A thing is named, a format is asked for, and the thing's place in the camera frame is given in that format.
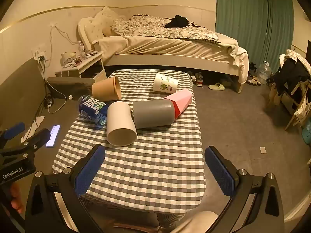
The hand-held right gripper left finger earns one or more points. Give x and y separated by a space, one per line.
89 171

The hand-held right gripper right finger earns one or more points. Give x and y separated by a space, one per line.
220 172

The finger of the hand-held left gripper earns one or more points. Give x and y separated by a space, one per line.
15 129
36 138

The plain white cup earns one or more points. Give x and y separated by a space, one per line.
120 126

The pink faceted cup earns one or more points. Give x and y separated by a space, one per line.
182 100

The brown paper cup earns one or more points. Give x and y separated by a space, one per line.
103 88

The grey cup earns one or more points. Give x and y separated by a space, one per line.
153 114

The white cup with green print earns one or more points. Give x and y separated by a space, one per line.
165 82

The person's left hand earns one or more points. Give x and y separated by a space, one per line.
16 197

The white crumpled paper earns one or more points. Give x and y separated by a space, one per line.
32 128

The lit smartphone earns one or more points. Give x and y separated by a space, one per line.
53 136

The black power strip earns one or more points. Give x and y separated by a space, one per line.
48 102

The small white card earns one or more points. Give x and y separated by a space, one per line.
263 150

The person's beige trouser leg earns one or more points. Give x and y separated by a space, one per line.
194 222

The grey checkered tablecloth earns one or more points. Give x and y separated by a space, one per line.
145 160

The blue drink bottle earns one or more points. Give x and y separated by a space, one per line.
91 108

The green slipper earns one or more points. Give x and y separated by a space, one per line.
216 86

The white nightstand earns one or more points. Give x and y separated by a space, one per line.
82 65

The teal plastic bin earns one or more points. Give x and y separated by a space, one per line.
306 136

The pair of sneakers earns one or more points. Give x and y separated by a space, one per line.
197 79

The pair of light shoes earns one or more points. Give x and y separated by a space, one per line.
254 80

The clear plastic water bottle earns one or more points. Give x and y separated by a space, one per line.
80 47

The large clear water jug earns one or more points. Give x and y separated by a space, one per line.
264 72

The wooden chair with clothes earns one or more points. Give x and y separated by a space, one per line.
291 77

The bed with beige sheet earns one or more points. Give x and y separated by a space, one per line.
170 51

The white patterned pillow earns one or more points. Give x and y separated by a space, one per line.
105 20

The leaf patterned quilt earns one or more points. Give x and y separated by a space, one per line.
145 26

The black garment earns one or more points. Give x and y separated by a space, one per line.
176 21

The green curtain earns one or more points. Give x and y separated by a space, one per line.
243 17

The wall socket with plugs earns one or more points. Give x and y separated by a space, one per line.
38 52

